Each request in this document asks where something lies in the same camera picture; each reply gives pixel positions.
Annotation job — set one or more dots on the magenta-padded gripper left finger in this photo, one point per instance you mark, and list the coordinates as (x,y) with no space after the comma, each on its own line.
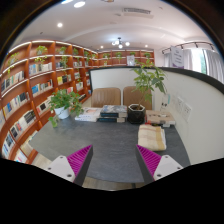
(61,166)

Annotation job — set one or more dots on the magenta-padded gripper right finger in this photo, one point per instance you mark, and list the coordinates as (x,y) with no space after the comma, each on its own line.
(166,166)

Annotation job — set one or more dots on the cream and yellow striped towel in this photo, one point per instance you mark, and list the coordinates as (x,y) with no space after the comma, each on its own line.
(151,136)

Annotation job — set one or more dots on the red and white book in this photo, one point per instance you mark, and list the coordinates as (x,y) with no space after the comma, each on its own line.
(156,125)

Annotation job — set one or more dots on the beige book with black print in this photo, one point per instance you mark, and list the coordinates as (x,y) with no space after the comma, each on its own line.
(159,116)

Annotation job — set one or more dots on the white flat book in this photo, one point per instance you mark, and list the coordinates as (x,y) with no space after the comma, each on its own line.
(85,119)
(90,111)

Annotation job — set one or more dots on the tall plant in black pot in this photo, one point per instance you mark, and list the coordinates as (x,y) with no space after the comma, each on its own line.
(136,115)

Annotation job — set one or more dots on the leafy plant in white pot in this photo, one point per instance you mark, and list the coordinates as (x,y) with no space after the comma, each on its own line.
(63,100)

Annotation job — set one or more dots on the dark thick book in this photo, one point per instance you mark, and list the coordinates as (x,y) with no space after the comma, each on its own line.
(111,119)

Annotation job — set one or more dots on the grey marbled thick book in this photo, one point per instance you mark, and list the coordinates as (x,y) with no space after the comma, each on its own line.
(114,109)

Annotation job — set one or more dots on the orange wooden bookshelf unit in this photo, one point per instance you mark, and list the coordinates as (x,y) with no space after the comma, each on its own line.
(20,100)

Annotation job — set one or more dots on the white hanging banner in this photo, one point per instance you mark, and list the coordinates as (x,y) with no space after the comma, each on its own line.
(177,57)

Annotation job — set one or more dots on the white sheer curtain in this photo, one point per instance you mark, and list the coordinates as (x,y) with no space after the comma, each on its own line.
(210,65)

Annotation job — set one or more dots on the small white paper sign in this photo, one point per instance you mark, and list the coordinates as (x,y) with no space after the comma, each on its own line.
(131,60)

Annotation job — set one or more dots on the ceiling chandelier with round bulbs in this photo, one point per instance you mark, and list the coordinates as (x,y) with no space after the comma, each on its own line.
(120,42)

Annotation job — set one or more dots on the ceiling air vent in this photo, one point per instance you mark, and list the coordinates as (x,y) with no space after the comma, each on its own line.
(137,12)

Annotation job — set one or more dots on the recessed ceiling lights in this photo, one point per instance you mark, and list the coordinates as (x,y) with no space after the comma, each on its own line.
(79,4)

